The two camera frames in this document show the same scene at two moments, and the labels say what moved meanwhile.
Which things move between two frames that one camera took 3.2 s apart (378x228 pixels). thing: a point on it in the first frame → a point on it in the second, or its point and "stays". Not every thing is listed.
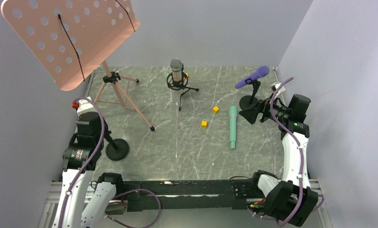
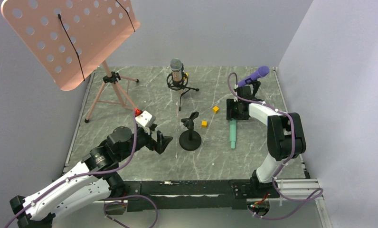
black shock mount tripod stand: x=179 y=85 stays
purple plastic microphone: x=262 y=71 stays
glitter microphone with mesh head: x=175 y=66 stays
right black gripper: x=262 y=110 → x=234 y=111
